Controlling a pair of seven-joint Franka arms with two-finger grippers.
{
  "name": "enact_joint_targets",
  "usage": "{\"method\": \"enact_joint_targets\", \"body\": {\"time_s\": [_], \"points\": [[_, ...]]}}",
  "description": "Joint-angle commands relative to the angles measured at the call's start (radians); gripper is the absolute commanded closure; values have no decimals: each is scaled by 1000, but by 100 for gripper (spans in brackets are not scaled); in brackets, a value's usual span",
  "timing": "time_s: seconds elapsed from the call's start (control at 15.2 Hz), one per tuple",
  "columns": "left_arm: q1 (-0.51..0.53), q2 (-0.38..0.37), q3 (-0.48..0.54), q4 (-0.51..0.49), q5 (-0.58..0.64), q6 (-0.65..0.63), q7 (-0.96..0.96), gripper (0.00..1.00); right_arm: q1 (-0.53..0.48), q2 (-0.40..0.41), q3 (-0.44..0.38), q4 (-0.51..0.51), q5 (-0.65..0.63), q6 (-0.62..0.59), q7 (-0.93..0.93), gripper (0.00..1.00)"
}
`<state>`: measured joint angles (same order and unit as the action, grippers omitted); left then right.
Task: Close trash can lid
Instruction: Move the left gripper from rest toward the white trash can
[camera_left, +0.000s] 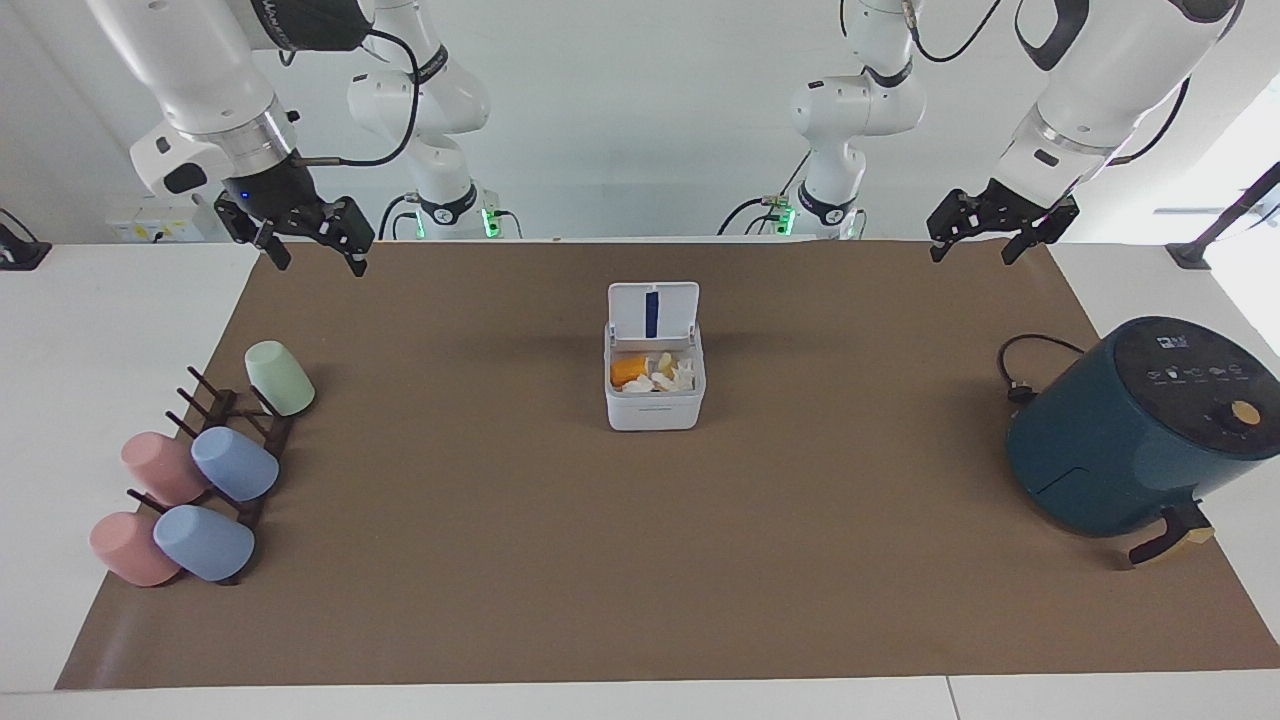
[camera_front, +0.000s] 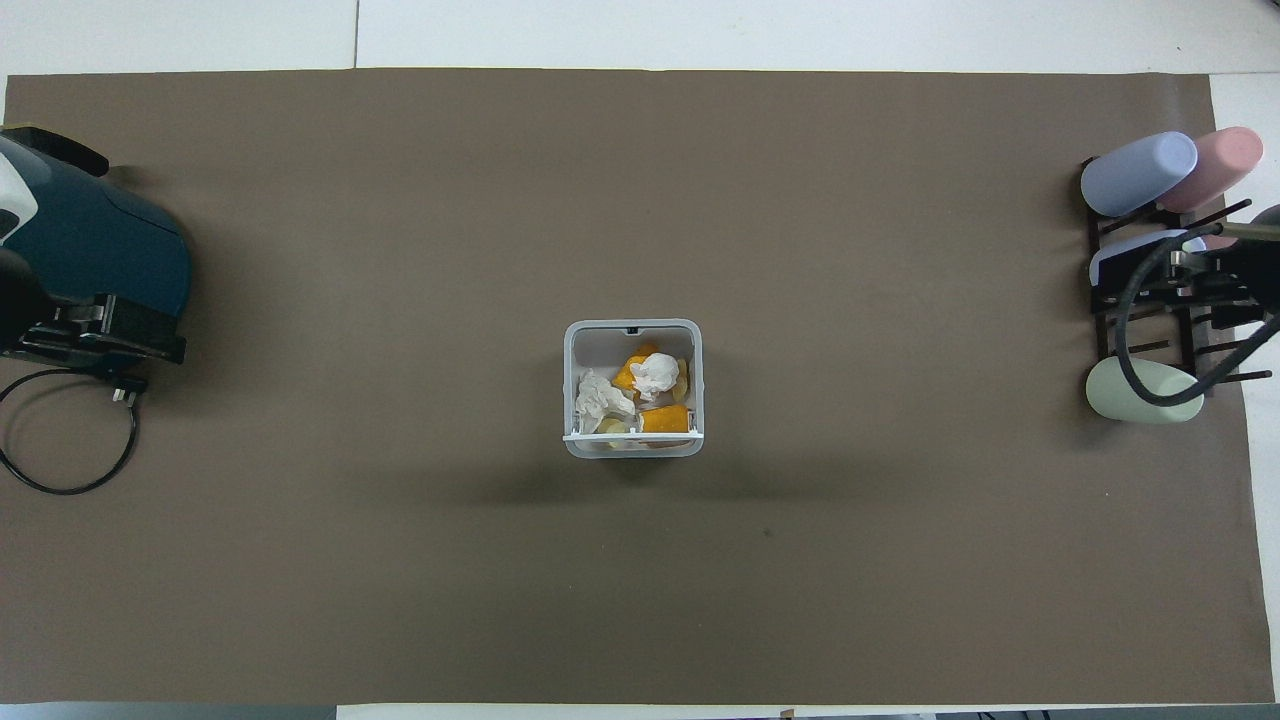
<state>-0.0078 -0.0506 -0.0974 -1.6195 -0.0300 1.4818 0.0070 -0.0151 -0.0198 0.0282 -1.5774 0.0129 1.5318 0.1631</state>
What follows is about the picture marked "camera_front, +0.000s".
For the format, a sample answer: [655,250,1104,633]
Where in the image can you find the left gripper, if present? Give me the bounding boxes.
[104,297,189,367]

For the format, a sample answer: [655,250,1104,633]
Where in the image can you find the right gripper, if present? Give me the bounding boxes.
[1186,244,1280,331]

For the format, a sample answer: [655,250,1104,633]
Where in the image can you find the white square trash can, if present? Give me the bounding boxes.
[563,319,705,460]

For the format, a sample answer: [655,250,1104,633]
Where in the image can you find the black cup rack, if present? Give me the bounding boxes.
[1080,155,1277,397]

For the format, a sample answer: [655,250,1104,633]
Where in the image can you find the lavender cup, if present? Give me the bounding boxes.
[1088,229,1209,288]
[1080,131,1200,218]

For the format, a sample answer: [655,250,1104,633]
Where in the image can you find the pink cup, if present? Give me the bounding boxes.
[1157,126,1265,214]

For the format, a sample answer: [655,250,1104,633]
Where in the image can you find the pale green cup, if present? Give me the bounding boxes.
[1085,356,1206,425]

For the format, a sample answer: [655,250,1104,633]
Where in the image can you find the crumpled white tissue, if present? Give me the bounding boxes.
[576,368,638,435]
[630,352,682,404]

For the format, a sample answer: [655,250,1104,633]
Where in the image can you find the black cable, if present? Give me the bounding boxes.
[0,368,151,497]
[1114,224,1280,408]

